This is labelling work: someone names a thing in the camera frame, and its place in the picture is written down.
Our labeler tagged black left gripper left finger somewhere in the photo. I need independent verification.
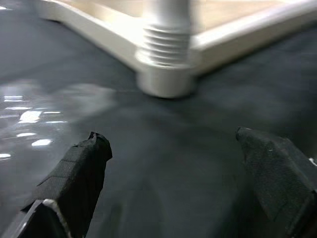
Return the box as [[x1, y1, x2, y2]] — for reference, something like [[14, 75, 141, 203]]
[[0, 131, 113, 238]]

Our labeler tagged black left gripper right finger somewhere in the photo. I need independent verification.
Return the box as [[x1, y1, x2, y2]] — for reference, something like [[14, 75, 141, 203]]
[[235, 126, 317, 238]]

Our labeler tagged white plastic table leg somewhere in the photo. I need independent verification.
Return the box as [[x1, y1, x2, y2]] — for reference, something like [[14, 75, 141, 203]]
[[137, 0, 193, 66]]

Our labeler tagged white plastic children table top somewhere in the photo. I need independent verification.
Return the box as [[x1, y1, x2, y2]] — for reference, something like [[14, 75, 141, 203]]
[[34, 0, 317, 99]]

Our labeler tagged clear crossed tape patch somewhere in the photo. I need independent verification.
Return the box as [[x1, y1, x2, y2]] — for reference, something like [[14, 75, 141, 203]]
[[0, 81, 117, 162]]

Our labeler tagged black tablecloth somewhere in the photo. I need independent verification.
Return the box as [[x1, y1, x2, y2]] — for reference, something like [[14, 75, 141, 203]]
[[0, 0, 317, 238]]

